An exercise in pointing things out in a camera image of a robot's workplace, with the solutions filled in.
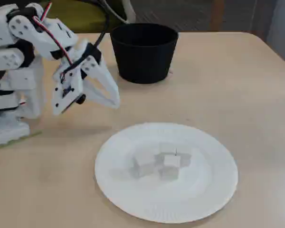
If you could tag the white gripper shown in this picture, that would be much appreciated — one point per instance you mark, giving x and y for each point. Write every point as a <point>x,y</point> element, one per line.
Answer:
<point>91,63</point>

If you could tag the white block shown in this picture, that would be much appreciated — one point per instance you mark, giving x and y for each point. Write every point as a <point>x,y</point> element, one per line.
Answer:
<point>168,174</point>
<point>145,166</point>
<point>172,161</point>
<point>185,158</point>

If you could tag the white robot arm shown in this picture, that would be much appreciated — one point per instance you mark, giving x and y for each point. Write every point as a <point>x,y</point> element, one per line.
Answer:
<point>16,31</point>

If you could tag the black pot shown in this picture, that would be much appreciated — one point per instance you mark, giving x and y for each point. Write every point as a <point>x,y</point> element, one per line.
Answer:
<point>143,57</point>

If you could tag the white paper plate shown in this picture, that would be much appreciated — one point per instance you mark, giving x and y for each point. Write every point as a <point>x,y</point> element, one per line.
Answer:
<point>166,202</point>

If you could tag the olive green chair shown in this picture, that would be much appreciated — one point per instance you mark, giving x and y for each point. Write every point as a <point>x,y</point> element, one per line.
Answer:
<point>80,19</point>

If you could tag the white chair leg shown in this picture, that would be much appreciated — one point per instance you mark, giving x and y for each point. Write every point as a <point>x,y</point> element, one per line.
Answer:
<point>131,13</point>

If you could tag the brown wooden leg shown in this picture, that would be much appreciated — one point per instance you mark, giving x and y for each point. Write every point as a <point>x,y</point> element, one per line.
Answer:
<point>217,14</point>

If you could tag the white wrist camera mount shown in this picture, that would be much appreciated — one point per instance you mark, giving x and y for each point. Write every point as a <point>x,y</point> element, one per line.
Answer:
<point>66,101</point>

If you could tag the green base plate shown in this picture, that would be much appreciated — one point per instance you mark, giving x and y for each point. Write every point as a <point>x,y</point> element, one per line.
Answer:
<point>26,137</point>

